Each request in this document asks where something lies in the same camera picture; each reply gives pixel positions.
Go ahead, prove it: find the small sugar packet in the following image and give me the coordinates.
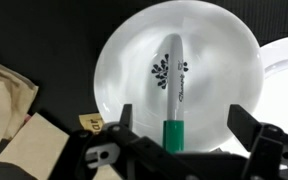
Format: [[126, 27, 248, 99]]
[[78, 113, 106, 136]]

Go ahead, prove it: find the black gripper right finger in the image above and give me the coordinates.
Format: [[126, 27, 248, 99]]
[[226, 103, 286, 180]]

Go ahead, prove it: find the tan cardboard piece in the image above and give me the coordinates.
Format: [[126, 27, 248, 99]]
[[0, 112, 71, 180]]

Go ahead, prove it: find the white marker pen green cap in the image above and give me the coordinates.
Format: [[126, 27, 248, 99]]
[[162, 33, 186, 154]]

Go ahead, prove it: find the large white flat plate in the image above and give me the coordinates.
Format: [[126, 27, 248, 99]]
[[213, 34, 288, 168]]

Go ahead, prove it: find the white plate floral print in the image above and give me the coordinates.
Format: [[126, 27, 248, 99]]
[[93, 0, 265, 153]]

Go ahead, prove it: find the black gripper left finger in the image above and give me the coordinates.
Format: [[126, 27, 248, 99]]
[[106, 103, 185, 180]]

